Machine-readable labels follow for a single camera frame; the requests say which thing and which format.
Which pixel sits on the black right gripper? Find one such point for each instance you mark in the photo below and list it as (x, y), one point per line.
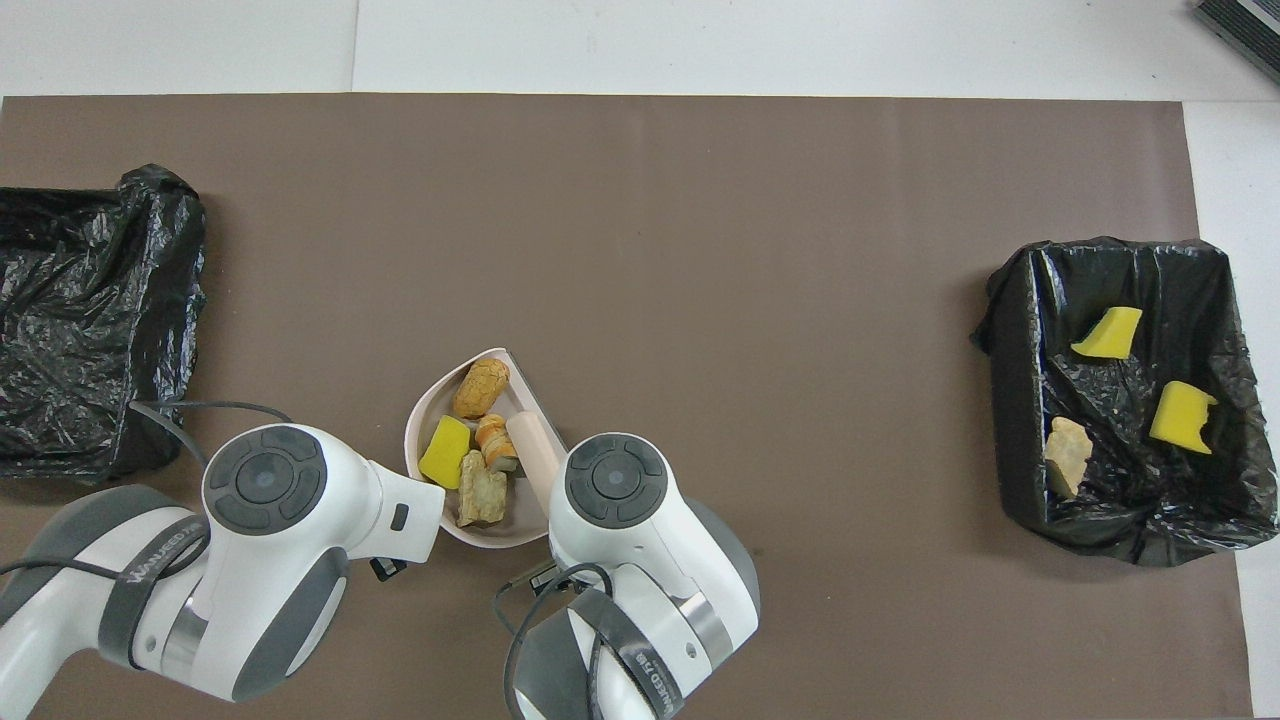
(540, 578)

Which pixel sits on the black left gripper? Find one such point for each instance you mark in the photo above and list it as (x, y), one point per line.
(388, 568)

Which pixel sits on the pale tan dumpling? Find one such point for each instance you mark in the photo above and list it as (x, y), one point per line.
(482, 492)

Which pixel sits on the rounded yellow sponge piece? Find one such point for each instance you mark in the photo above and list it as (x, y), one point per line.
(446, 452)

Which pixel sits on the orange striped croissant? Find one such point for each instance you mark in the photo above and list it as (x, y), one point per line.
(495, 440)

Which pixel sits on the pale pink plastic dustpan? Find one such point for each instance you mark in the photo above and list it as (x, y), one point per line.
(430, 400)

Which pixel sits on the brown oval bread roll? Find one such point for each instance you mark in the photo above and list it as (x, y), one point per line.
(481, 388)

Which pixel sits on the pale striped croissant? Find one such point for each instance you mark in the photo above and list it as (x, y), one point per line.
(1068, 455)

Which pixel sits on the small yellow sponge piece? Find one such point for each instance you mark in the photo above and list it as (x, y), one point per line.
(1108, 335)

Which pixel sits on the large notched yellow sponge piece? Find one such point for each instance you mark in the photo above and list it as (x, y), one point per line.
(1182, 418)

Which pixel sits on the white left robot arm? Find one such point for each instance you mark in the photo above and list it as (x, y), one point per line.
(270, 560)

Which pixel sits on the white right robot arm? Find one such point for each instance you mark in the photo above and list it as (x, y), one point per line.
(640, 540)

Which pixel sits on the black bag lined bin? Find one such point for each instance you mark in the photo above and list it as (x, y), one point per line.
(80, 300)
(1120, 500)

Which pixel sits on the brown table mat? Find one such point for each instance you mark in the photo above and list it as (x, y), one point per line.
(700, 250)

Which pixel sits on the dark ribbed device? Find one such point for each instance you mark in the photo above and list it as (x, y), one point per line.
(1245, 30)

